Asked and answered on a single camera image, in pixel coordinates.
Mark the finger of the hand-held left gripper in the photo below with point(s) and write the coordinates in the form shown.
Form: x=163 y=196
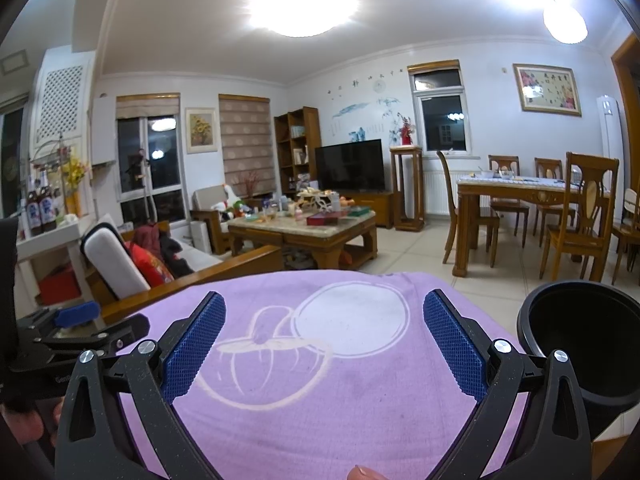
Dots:
x=77 y=315
x=120 y=332

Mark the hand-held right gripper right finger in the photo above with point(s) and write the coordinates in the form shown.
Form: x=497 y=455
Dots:
x=452 y=345

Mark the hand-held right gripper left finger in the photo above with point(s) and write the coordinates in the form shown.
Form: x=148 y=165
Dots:
x=192 y=345

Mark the black trash bin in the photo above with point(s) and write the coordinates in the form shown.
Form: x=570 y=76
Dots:
x=575 y=340

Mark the person's left hand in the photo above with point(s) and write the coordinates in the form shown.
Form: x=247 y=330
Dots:
x=17 y=422

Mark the person's right hand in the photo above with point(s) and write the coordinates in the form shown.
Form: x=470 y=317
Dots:
x=369 y=474

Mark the white sofa cushion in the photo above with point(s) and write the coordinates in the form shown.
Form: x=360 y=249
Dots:
x=114 y=260

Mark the red cushion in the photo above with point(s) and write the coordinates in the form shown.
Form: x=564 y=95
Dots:
x=152 y=266

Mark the white side cabinet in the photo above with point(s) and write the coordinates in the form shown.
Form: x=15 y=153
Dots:
x=45 y=247

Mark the dark clothes pile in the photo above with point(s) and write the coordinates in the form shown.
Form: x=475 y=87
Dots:
x=169 y=251

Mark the wooden sofa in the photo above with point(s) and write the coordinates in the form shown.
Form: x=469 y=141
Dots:
x=240 y=262

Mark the brown beer bottle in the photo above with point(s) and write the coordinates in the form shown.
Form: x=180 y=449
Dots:
x=48 y=210
x=35 y=212

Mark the printed purple cloth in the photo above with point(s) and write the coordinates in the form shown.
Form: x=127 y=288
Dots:
x=325 y=395

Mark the yellow flowers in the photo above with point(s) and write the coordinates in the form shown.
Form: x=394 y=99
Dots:
x=75 y=170

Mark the wooden armchair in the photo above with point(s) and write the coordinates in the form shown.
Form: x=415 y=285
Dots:
x=207 y=199

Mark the stuffed toy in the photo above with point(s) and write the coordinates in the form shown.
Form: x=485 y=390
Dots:
x=230 y=201

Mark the wooden dining chair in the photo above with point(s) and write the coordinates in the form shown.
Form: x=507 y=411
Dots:
x=549 y=167
x=450 y=192
x=505 y=164
x=592 y=190
x=627 y=235

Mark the white radiator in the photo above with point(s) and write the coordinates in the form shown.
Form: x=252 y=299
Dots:
x=440 y=192

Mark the wooden television stand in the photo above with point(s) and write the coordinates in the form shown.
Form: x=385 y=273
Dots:
x=380 y=209

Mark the wooden coffee table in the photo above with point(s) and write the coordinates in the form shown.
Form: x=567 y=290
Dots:
x=300 y=234

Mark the wooden dining table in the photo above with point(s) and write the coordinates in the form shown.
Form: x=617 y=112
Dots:
x=500 y=192

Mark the green box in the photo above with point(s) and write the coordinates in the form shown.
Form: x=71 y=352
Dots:
x=361 y=212

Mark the tall wooden plant stand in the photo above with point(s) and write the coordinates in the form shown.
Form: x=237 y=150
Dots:
x=406 y=187

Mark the glass balcony door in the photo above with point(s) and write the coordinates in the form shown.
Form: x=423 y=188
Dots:
x=150 y=160

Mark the red gift box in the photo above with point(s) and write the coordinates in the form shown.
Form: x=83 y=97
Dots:
x=326 y=219

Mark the wooden fruit rack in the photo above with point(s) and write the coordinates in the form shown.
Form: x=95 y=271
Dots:
x=318 y=201

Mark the black television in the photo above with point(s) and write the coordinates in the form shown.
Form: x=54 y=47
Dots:
x=350 y=166

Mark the striped roller blind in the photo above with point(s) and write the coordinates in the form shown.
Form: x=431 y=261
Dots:
x=245 y=145

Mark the red flower vase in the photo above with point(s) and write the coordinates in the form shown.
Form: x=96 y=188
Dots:
x=406 y=136

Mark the sunflower framed picture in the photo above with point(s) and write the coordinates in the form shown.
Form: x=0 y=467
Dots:
x=202 y=130

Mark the white lattice cabinet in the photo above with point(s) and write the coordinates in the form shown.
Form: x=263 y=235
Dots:
x=62 y=97

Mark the beige roman blind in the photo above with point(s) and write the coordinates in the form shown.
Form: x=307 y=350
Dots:
x=147 y=106

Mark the white framed window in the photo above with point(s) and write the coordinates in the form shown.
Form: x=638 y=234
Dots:
x=442 y=122

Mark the wooden bookshelf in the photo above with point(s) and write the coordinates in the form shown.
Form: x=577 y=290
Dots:
x=312 y=130

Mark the ceiling vent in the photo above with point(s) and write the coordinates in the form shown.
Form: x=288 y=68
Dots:
x=14 y=61

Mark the white standing air conditioner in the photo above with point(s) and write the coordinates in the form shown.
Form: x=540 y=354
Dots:
x=609 y=130

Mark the floral framed picture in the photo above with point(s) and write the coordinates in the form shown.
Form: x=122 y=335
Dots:
x=547 y=90

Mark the white pendant lamp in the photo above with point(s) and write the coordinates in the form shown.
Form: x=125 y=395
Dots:
x=565 y=22

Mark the round ceiling lamp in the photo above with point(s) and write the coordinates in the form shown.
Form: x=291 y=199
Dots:
x=304 y=0

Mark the white wall unit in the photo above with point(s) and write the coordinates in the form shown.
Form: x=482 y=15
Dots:
x=104 y=130

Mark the blue wall decal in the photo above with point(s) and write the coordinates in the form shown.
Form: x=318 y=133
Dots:
x=350 y=109

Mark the wooden door frame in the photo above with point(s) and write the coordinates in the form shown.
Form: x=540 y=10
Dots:
x=630 y=95

